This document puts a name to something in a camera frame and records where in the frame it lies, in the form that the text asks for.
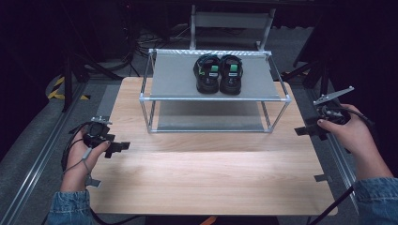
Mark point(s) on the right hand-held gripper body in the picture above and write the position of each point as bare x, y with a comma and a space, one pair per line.
331, 112

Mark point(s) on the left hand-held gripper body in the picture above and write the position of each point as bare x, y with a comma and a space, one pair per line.
97, 132

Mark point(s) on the metal frame grey shoe rack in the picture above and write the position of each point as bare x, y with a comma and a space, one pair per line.
175, 78

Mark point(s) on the person's right hand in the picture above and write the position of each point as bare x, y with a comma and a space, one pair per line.
353, 137

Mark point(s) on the person's left hand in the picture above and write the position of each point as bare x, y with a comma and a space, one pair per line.
78, 162

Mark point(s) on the black tripod stand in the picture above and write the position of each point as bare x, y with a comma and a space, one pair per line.
67, 84
323, 78

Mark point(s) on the grey tape piece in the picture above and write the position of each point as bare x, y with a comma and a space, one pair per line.
323, 178

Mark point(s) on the yellow black floor tape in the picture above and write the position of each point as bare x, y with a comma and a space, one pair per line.
58, 90

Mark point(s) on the grey metal chair frame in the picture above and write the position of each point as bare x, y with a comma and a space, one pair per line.
231, 20

